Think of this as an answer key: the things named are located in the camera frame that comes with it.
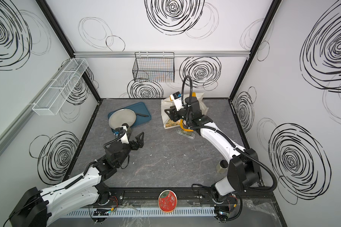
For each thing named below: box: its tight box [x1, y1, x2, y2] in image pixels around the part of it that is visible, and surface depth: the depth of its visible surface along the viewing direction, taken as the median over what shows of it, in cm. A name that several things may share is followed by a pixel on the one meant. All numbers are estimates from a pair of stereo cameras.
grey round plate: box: [108, 108, 137, 130], surface depth 109 cm
